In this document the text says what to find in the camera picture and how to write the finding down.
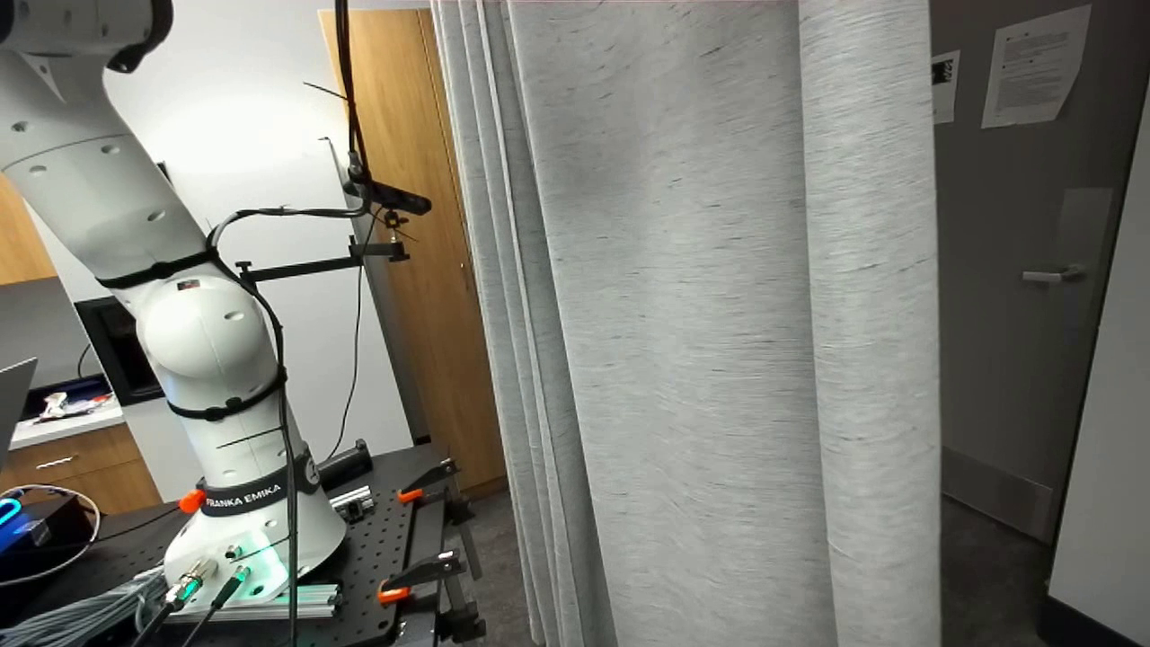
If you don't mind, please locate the grey fabric curtain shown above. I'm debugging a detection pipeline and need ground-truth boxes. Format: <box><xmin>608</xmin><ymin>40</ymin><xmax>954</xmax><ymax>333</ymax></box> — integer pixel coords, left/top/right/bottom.
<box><xmin>427</xmin><ymin>0</ymin><xmax>950</xmax><ymax>647</ymax></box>

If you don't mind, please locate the wooden door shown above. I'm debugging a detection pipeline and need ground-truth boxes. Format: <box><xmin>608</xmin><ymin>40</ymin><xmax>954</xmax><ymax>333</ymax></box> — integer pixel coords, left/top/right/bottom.
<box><xmin>311</xmin><ymin>4</ymin><xmax>510</xmax><ymax>495</ymax></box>

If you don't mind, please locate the small black box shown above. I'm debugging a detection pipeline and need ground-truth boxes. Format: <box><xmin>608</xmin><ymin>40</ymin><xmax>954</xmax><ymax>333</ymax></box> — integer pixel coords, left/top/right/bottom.
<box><xmin>311</xmin><ymin>437</ymin><xmax>378</xmax><ymax>489</ymax></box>

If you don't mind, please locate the grey door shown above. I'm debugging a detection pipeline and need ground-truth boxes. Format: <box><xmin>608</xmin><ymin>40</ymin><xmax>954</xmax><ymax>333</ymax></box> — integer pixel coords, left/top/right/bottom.
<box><xmin>929</xmin><ymin>0</ymin><xmax>1137</xmax><ymax>548</ymax></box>

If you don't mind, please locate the wooden drawer cabinet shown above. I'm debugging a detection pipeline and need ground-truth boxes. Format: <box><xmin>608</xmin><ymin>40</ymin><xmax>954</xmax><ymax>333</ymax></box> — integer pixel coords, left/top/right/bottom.
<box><xmin>0</xmin><ymin>419</ymin><xmax>165</xmax><ymax>520</ymax></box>

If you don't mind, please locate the white board panel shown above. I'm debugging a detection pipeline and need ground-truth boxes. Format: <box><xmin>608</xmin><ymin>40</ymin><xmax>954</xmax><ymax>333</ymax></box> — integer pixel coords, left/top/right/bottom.
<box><xmin>1047</xmin><ymin>83</ymin><xmax>1150</xmax><ymax>647</ymax></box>

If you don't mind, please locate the grey laptop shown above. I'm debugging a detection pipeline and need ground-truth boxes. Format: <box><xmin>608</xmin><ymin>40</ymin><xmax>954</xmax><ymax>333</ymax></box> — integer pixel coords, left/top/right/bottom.
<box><xmin>0</xmin><ymin>351</ymin><xmax>40</xmax><ymax>454</ymax></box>

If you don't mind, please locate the blue object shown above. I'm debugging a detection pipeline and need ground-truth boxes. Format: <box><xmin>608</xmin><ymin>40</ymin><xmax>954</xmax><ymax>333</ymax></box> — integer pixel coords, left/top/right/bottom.
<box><xmin>0</xmin><ymin>492</ymin><xmax>36</xmax><ymax>556</ymax></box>

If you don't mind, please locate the orange handled black clamp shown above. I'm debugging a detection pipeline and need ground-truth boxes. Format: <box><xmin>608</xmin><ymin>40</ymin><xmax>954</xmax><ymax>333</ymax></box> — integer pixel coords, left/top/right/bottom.
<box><xmin>373</xmin><ymin>548</ymin><xmax>466</xmax><ymax>612</ymax></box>
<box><xmin>393</xmin><ymin>456</ymin><xmax>458</xmax><ymax>510</ymax></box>

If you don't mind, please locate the black camera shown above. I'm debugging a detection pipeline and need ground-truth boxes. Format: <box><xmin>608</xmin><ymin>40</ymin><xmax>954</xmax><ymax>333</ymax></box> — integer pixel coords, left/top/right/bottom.
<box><xmin>345</xmin><ymin>172</ymin><xmax>435</xmax><ymax>219</ymax></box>

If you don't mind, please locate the black camera mount rod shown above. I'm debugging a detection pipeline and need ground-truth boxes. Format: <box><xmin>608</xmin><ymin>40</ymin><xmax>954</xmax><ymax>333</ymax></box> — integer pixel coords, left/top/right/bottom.
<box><xmin>233</xmin><ymin>234</ymin><xmax>412</xmax><ymax>288</ymax></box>

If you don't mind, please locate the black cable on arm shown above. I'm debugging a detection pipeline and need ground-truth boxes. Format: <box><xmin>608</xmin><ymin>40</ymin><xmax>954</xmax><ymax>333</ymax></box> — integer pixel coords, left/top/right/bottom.
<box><xmin>202</xmin><ymin>0</ymin><xmax>378</xmax><ymax>267</ymax></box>

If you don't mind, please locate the black cable at base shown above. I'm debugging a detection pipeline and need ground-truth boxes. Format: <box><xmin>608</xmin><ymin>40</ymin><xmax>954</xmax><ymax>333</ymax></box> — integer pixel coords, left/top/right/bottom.
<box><xmin>275</xmin><ymin>333</ymin><xmax>306</xmax><ymax>647</ymax></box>

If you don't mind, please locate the small white wall paper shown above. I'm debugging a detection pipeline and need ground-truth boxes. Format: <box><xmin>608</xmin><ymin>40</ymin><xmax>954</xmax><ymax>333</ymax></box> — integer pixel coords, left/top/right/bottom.
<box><xmin>928</xmin><ymin>45</ymin><xmax>963</xmax><ymax>126</ymax></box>

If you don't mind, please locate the silver door handle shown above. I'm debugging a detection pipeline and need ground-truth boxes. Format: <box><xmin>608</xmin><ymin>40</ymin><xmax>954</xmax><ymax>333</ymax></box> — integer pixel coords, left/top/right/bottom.
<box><xmin>1016</xmin><ymin>264</ymin><xmax>1095</xmax><ymax>290</ymax></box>

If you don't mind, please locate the large white wall paper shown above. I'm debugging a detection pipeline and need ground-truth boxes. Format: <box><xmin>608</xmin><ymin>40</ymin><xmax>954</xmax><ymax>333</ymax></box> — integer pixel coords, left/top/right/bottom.
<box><xmin>976</xmin><ymin>4</ymin><xmax>1095</xmax><ymax>132</ymax></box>

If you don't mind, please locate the wooden wall cabinet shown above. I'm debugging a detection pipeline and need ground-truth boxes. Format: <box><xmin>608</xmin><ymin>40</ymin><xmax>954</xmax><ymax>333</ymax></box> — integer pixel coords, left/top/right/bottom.
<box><xmin>0</xmin><ymin>176</ymin><xmax>60</xmax><ymax>290</ymax></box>

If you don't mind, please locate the grey braided cable sleeve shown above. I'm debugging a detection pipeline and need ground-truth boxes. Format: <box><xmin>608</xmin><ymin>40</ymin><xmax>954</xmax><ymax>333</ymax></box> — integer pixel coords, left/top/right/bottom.
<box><xmin>0</xmin><ymin>573</ymin><xmax>171</xmax><ymax>647</ymax></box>

